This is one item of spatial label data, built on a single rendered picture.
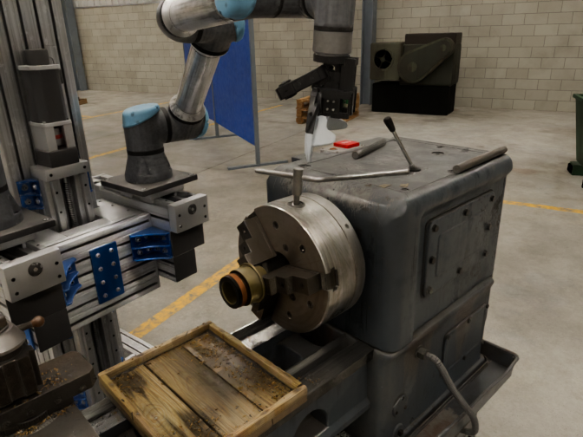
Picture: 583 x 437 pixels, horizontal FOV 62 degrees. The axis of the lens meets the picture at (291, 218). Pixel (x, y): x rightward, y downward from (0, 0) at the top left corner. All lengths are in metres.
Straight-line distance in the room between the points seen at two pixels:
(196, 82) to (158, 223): 0.45
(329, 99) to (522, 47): 10.05
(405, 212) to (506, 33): 10.00
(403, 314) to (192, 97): 0.88
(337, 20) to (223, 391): 0.78
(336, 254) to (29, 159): 0.97
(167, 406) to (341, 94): 0.72
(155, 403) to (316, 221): 0.51
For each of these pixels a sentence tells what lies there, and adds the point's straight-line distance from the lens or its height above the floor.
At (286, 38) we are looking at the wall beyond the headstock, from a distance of 12.52.
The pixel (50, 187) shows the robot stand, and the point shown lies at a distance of 1.56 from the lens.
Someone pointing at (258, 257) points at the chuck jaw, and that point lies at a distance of 1.10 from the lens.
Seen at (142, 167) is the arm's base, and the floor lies 1.21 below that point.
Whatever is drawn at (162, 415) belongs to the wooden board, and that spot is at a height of 0.89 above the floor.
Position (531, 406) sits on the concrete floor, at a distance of 2.57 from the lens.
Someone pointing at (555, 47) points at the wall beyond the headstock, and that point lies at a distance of 10.93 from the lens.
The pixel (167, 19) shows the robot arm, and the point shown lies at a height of 1.63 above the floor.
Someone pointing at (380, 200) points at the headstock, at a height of 1.24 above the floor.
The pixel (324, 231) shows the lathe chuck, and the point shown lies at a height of 1.20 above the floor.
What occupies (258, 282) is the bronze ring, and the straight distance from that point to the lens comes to 1.05.
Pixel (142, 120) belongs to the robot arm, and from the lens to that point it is 1.57.
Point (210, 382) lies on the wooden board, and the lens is 1.14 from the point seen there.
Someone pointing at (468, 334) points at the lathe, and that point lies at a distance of 1.62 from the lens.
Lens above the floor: 1.60
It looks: 21 degrees down
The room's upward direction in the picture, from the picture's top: 2 degrees counter-clockwise
